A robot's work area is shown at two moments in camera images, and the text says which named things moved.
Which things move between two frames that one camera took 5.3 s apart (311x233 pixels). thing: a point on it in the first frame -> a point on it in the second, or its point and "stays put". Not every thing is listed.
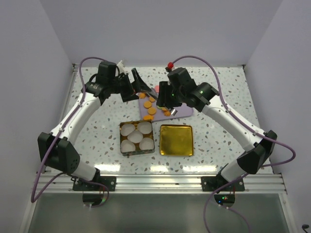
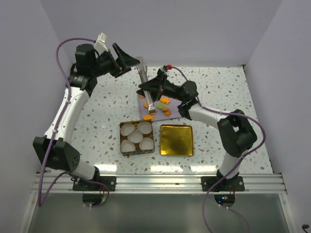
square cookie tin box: [136, 137] stays put
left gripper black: [138, 84] -> [125, 60]
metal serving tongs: [174, 111] -> [142, 69]
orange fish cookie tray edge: [148, 117] stays put
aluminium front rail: [168, 182] stays put
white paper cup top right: [145, 127] stays put
